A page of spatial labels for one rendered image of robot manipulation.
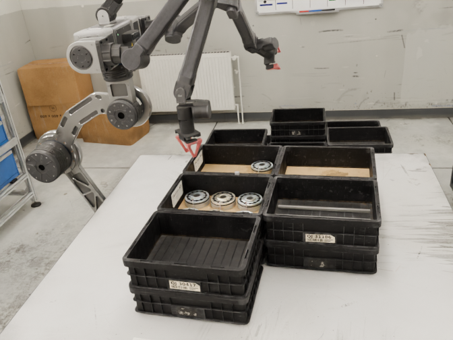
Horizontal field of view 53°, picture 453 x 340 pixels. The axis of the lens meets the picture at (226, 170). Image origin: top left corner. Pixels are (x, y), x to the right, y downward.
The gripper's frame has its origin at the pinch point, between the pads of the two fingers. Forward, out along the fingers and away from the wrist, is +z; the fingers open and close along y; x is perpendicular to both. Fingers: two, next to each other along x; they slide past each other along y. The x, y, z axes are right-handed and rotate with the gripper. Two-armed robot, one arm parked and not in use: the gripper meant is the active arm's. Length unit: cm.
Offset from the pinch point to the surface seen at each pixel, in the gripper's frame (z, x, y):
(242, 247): 23.2, 2.4, -37.6
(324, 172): 24, -57, -14
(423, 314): 37, -32, -87
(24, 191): 92, 54, 214
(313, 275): 36, -17, -52
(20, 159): 63, 50, 211
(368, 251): 26, -32, -64
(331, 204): 24, -41, -36
